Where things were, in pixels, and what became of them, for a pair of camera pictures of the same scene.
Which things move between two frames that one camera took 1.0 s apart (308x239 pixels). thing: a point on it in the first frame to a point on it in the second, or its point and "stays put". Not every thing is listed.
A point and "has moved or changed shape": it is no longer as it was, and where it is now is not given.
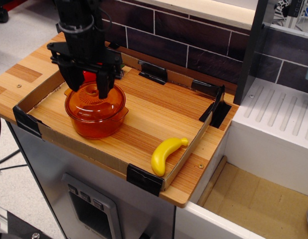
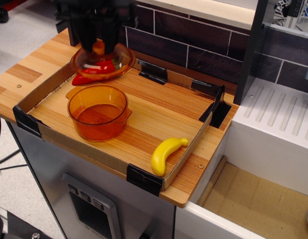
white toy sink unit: [260, 182] stays put
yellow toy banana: [161, 151] stays put
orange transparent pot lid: [85, 104] has moved or changed shape
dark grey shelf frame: [221, 56] stays put
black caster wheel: [1, 15] stays put
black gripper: [87, 51] to [88, 15]
